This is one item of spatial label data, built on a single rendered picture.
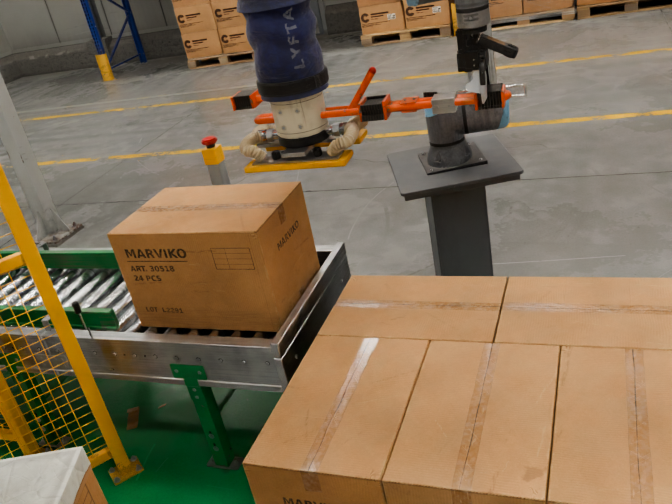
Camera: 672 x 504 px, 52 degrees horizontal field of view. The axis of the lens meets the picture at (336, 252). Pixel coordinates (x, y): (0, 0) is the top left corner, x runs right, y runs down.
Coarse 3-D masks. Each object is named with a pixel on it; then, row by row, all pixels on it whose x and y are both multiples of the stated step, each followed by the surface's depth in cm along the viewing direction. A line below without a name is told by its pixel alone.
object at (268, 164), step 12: (276, 156) 219; (312, 156) 216; (324, 156) 214; (336, 156) 212; (348, 156) 213; (252, 168) 219; (264, 168) 218; (276, 168) 217; (288, 168) 216; (300, 168) 214; (312, 168) 213
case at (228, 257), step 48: (192, 192) 266; (240, 192) 256; (288, 192) 247; (144, 240) 240; (192, 240) 233; (240, 240) 227; (288, 240) 245; (144, 288) 252; (192, 288) 244; (240, 288) 237; (288, 288) 245
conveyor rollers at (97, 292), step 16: (16, 272) 333; (48, 272) 328; (64, 272) 325; (80, 272) 323; (96, 272) 320; (112, 272) 316; (0, 288) 324; (16, 288) 321; (32, 288) 319; (64, 288) 313; (80, 288) 310; (96, 288) 307; (112, 288) 303; (0, 304) 304; (32, 304) 298; (64, 304) 292; (80, 304) 289; (96, 304) 294; (112, 304) 289; (128, 304) 285; (128, 320) 272; (224, 336) 253; (240, 336) 246; (256, 336) 242
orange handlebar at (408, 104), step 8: (256, 96) 250; (416, 96) 211; (464, 96) 205; (472, 96) 204; (504, 96) 198; (392, 104) 212; (400, 104) 207; (408, 104) 207; (416, 104) 206; (424, 104) 205; (456, 104) 203; (464, 104) 202; (328, 112) 215; (336, 112) 214; (344, 112) 214; (352, 112) 213; (256, 120) 224; (264, 120) 222; (272, 120) 222
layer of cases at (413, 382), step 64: (384, 320) 237; (448, 320) 230; (512, 320) 223; (576, 320) 217; (640, 320) 211; (320, 384) 212; (384, 384) 206; (448, 384) 201; (512, 384) 196; (576, 384) 191; (640, 384) 186; (256, 448) 192; (320, 448) 188; (384, 448) 183; (448, 448) 179; (512, 448) 175; (576, 448) 171; (640, 448) 167
